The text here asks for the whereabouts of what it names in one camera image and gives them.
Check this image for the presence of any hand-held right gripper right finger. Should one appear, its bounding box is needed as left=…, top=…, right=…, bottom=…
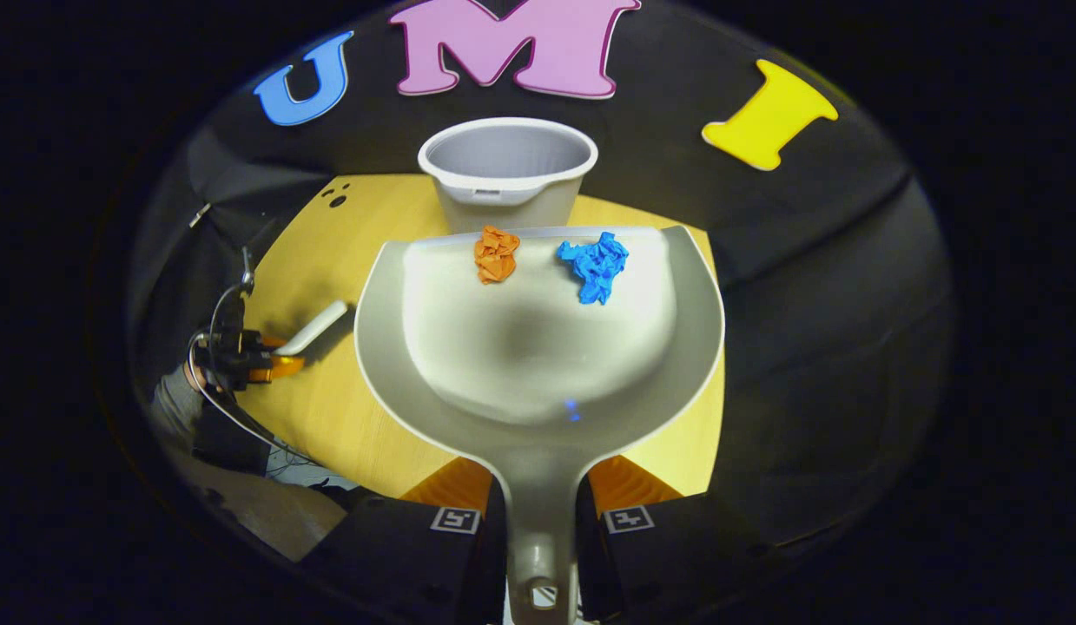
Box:
left=577, top=456, right=764, bottom=622

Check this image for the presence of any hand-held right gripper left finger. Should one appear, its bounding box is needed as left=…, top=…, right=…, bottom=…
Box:
left=299, top=456, right=509, bottom=625

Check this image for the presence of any small white broom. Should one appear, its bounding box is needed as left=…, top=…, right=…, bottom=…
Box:
left=275, top=300, right=349, bottom=357

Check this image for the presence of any white plastic dustpan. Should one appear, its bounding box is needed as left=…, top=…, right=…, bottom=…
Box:
left=353, top=226, right=726, bottom=625

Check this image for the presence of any orange paper trash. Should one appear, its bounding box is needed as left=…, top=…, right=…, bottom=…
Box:
left=473, top=226, right=521, bottom=285

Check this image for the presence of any white ribbed garbage bin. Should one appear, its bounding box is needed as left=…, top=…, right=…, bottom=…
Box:
left=418, top=117, right=599, bottom=235

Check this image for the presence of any blue paper trash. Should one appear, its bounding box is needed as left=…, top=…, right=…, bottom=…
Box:
left=558, top=232, right=630, bottom=306

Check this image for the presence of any black backdrop cloth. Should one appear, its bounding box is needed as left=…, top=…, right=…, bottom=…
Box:
left=129, top=0, right=955, bottom=556

